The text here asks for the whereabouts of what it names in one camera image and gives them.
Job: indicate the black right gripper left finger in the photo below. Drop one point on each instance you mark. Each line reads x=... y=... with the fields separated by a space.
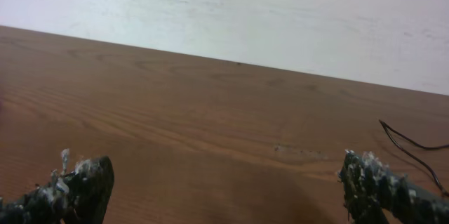
x=78 y=196

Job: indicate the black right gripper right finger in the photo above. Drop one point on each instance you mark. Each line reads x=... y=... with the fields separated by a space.
x=370 y=188

